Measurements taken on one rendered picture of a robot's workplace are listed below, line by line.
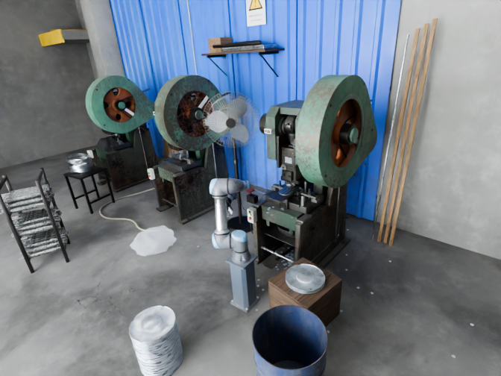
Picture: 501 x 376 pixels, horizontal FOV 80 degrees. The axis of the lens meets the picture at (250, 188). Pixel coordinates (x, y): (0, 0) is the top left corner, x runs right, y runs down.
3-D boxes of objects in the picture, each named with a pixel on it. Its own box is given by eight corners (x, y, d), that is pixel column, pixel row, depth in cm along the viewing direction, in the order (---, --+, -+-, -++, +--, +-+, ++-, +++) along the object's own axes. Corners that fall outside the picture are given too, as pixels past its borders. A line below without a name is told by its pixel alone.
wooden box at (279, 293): (306, 345, 214) (308, 308, 199) (269, 314, 240) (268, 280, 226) (339, 313, 237) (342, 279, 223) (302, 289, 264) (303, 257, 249)
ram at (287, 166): (292, 183, 256) (292, 149, 243) (278, 178, 265) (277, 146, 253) (303, 176, 267) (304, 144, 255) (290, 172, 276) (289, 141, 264)
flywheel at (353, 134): (350, 65, 187) (383, 101, 243) (321, 65, 199) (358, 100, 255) (320, 177, 192) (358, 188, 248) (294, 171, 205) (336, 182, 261)
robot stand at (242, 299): (247, 312, 243) (243, 268, 225) (229, 303, 254) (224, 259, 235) (260, 298, 257) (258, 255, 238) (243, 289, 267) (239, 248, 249)
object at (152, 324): (162, 346, 180) (162, 345, 180) (119, 339, 186) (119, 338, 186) (182, 309, 206) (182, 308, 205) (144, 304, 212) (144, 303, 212)
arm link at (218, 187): (231, 251, 226) (227, 178, 218) (212, 251, 227) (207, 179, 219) (233, 245, 238) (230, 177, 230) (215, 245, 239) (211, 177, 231)
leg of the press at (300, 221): (303, 289, 264) (306, 197, 227) (293, 283, 271) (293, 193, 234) (350, 241, 325) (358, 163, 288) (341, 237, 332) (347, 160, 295)
